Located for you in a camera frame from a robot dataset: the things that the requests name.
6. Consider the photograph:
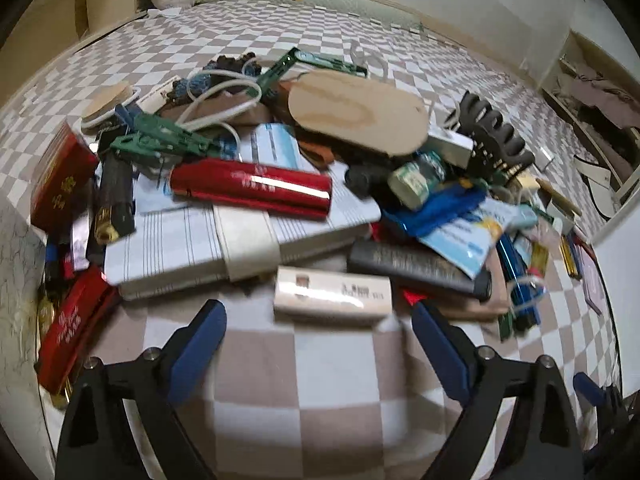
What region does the glossy red long box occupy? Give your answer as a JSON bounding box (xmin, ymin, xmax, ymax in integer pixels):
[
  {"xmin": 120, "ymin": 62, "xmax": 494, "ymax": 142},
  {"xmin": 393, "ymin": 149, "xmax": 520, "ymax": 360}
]
[{"xmin": 170, "ymin": 157, "xmax": 333, "ymax": 221}]

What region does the checkered blanket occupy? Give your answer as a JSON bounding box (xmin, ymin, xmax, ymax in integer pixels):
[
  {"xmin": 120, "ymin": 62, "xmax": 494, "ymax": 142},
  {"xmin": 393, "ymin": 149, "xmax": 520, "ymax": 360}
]
[{"xmin": 0, "ymin": 0, "xmax": 626, "ymax": 480}]

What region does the black hair claw clip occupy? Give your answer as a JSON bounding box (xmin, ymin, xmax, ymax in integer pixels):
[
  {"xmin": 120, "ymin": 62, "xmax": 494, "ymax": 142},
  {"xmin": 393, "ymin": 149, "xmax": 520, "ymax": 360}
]
[{"xmin": 445, "ymin": 91, "xmax": 536, "ymax": 181}]

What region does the oval wooden board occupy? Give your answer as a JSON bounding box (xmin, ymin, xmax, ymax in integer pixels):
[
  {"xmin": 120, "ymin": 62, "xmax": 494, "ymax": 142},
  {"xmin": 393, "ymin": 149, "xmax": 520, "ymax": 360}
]
[{"xmin": 287, "ymin": 70, "xmax": 431, "ymax": 158}]

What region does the light blue packet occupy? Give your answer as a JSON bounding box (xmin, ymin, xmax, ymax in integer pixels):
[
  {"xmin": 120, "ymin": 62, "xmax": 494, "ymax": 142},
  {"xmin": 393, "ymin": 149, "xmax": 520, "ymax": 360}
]
[{"xmin": 417, "ymin": 200, "xmax": 538, "ymax": 281}]

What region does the white empty box right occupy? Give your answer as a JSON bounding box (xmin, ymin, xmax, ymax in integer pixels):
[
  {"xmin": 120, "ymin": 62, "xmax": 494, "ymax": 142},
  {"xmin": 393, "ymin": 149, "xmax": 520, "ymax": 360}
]
[{"xmin": 592, "ymin": 195, "xmax": 640, "ymax": 396}]

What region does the small green-white bottle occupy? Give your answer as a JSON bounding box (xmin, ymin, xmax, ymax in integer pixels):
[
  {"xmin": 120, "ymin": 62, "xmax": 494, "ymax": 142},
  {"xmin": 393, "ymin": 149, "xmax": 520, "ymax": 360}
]
[{"xmin": 389, "ymin": 152, "xmax": 446, "ymax": 211}]

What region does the wooden headboard shelf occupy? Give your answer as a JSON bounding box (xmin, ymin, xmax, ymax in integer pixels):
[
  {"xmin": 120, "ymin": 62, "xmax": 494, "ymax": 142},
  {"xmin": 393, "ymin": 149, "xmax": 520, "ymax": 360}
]
[{"xmin": 0, "ymin": 0, "xmax": 151, "ymax": 76}]

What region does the dark grey long case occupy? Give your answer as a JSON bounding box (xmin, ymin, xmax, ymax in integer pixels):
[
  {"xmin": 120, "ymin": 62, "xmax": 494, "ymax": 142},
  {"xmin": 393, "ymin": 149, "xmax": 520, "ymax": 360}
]
[{"xmin": 347, "ymin": 240, "xmax": 493, "ymax": 301}]

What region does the tan flat wallet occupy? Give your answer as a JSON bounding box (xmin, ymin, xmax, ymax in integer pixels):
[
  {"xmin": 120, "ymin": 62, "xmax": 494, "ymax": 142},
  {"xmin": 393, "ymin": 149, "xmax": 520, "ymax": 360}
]
[{"xmin": 435, "ymin": 260, "xmax": 511, "ymax": 321}]

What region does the red long packet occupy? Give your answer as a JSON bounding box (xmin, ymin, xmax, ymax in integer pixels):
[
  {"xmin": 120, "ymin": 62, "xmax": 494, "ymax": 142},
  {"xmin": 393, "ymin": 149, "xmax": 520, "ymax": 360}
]
[{"xmin": 37, "ymin": 267, "xmax": 118, "ymax": 396}]

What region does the red square box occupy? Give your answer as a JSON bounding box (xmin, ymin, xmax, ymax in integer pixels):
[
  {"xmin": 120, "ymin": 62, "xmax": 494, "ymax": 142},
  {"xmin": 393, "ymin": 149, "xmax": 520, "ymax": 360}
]
[{"xmin": 30, "ymin": 120, "xmax": 101, "ymax": 233}]

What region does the green plastic clip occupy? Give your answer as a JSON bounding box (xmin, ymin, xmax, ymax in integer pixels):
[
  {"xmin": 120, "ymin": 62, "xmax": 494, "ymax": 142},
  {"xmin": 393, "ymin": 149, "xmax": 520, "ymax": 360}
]
[{"xmin": 110, "ymin": 115, "xmax": 223, "ymax": 161}]

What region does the pile of clothes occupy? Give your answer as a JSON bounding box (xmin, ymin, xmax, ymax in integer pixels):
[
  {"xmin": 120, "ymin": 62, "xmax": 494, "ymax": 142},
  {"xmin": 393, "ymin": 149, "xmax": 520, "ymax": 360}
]
[{"xmin": 555, "ymin": 57, "xmax": 640, "ymax": 181}]

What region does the blue metallic lighter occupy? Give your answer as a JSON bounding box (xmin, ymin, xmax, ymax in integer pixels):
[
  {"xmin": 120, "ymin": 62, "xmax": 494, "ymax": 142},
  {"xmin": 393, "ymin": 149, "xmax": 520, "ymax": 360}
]
[{"xmin": 495, "ymin": 232, "xmax": 543, "ymax": 326}]

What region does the round wooden lid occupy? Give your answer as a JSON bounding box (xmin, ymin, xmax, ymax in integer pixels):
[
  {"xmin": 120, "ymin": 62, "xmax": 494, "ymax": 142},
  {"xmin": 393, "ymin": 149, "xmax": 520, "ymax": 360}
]
[{"xmin": 81, "ymin": 82, "xmax": 138, "ymax": 121}]

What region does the black and gold lighter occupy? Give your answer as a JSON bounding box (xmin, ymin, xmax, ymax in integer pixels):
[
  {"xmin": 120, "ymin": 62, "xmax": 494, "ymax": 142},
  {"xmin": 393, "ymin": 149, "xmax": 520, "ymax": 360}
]
[{"xmin": 95, "ymin": 152, "xmax": 136, "ymax": 246}]

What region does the white cord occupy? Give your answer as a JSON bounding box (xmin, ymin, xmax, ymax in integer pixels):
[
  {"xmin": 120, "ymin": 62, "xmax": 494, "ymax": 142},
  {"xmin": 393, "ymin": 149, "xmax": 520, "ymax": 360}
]
[{"xmin": 82, "ymin": 72, "xmax": 263, "ymax": 131}]

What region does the white storage box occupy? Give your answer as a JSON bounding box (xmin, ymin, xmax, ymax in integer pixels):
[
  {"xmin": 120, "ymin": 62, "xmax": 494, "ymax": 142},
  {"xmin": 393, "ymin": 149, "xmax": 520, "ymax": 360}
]
[{"xmin": 0, "ymin": 195, "xmax": 56, "ymax": 480}]

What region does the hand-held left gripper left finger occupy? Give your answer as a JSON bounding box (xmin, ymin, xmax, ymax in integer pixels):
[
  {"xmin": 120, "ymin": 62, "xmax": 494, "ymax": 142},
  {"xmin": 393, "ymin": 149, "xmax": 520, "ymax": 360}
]
[{"xmin": 54, "ymin": 299, "xmax": 228, "ymax": 480}]

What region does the pink booklet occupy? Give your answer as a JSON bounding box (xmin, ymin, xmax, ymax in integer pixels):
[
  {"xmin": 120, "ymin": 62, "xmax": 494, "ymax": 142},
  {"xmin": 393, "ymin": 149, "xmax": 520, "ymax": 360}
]
[{"xmin": 580, "ymin": 245, "xmax": 608, "ymax": 316}]

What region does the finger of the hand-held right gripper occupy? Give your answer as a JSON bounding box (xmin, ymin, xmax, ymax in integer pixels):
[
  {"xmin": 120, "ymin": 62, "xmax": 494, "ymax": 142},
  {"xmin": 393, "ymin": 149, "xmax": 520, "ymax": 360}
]
[{"xmin": 572, "ymin": 372, "xmax": 608, "ymax": 408}]

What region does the open wooden closet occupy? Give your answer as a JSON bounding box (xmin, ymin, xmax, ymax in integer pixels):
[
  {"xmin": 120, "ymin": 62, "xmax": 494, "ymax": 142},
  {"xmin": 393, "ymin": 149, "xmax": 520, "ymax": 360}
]
[{"xmin": 540, "ymin": 30, "xmax": 640, "ymax": 206}]

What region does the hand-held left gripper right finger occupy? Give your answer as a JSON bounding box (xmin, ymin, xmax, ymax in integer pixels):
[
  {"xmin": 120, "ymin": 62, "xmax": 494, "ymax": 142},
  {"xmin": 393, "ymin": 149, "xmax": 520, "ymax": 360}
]
[{"xmin": 411, "ymin": 300, "xmax": 586, "ymax": 480}]

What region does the beige rectangular box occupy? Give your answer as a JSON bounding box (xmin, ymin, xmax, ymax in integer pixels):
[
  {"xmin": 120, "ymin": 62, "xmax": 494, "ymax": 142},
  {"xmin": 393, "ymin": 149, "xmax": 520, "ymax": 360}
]
[{"xmin": 273, "ymin": 266, "xmax": 393, "ymax": 325}]

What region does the white striped notebook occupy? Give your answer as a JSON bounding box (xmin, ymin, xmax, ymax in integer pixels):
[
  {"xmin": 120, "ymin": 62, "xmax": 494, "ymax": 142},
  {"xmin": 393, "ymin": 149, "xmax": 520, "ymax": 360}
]
[{"xmin": 102, "ymin": 180, "xmax": 383, "ymax": 301}]

